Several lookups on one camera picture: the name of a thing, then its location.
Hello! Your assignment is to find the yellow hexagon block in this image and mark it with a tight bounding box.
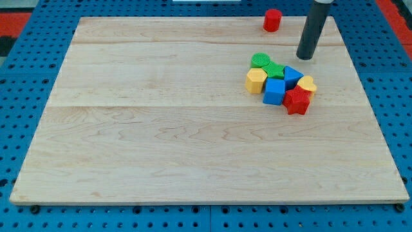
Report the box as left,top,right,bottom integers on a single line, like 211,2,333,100
245,68,268,94

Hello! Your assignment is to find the light wooden board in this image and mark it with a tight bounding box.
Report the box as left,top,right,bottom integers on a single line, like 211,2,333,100
10,16,409,206

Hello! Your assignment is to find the blue cube block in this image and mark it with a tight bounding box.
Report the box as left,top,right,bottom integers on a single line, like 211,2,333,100
263,78,285,105

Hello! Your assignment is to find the green cylinder block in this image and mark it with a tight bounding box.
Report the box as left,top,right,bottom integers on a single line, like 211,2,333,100
250,52,271,68

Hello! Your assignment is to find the green star block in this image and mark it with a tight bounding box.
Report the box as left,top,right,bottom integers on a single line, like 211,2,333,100
261,61,285,80

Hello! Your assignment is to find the red star block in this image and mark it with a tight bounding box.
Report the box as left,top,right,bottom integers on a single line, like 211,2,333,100
282,85,312,115

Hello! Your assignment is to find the blue triangle block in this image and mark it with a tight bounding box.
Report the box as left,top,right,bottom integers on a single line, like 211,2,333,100
284,66,304,90

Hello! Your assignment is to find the yellow heart block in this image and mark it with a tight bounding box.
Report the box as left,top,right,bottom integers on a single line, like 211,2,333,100
297,75,317,101

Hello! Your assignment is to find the red cylinder block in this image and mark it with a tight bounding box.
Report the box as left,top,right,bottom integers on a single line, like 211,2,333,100
263,9,283,32

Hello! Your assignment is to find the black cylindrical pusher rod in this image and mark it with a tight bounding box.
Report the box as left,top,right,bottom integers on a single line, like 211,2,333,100
296,0,333,60

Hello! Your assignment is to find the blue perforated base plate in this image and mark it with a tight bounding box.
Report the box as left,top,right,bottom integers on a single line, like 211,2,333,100
1,0,411,231

